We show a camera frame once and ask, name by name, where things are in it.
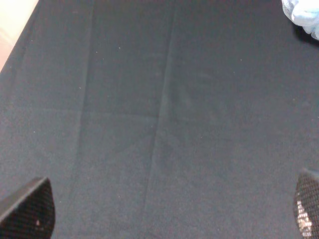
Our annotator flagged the black tablecloth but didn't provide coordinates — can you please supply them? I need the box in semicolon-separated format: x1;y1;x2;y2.
0;0;319;239

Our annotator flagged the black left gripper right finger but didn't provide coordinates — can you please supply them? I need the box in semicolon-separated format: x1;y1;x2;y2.
293;169;319;239

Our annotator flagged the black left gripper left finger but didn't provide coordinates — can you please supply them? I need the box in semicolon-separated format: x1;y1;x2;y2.
0;177;55;239

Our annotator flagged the light blue bath loofah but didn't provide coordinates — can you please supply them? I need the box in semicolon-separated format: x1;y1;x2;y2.
282;0;319;41

